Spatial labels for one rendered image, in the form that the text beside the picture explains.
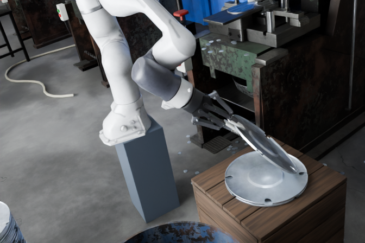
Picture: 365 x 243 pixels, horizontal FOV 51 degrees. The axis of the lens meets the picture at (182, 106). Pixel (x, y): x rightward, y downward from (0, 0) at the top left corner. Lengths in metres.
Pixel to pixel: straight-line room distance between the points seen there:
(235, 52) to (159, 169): 0.62
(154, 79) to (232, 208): 0.52
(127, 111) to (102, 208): 0.63
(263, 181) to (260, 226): 0.19
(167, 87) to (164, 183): 0.75
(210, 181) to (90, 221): 0.74
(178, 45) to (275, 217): 0.62
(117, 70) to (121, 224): 0.79
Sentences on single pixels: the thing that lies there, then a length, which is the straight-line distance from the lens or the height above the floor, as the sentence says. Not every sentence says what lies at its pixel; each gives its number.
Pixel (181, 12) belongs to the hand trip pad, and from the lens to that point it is 2.00.
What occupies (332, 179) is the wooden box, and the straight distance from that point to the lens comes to 1.44.
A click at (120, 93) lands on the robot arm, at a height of 0.64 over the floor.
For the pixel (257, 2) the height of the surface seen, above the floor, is 0.78.
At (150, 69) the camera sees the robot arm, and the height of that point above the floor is 0.87.
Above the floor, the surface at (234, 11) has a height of 0.79.
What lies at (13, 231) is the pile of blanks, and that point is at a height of 0.30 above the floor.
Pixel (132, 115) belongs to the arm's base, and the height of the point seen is 0.54.
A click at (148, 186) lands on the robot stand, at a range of 1.73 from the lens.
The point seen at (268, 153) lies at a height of 0.50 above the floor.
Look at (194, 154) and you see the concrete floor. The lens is 2.19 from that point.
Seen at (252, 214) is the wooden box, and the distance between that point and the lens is 1.31.
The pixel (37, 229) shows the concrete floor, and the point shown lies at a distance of 2.06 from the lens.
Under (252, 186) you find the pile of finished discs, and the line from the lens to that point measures 1.39.
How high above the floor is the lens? 1.29
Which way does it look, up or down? 29 degrees down
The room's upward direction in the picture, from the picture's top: 11 degrees counter-clockwise
